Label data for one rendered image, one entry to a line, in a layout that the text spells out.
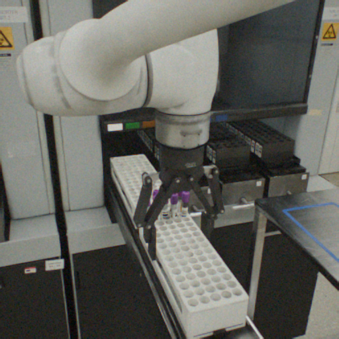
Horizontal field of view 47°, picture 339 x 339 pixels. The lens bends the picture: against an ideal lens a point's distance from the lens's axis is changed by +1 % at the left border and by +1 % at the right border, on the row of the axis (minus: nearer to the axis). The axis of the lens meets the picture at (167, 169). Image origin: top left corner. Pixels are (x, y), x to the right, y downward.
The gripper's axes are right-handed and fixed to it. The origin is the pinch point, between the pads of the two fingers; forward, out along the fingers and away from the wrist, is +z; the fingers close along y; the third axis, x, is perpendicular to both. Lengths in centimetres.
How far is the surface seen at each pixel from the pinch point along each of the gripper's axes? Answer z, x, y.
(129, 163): -0.3, 38.1, -0.6
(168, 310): 5.0, -11.1, -5.8
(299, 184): 9, 29, 49
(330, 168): 73, 149, 173
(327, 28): -34, 38, 57
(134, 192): -0.2, 21.4, -3.3
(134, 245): 5.7, 9.1, -6.7
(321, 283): 86, 61, 98
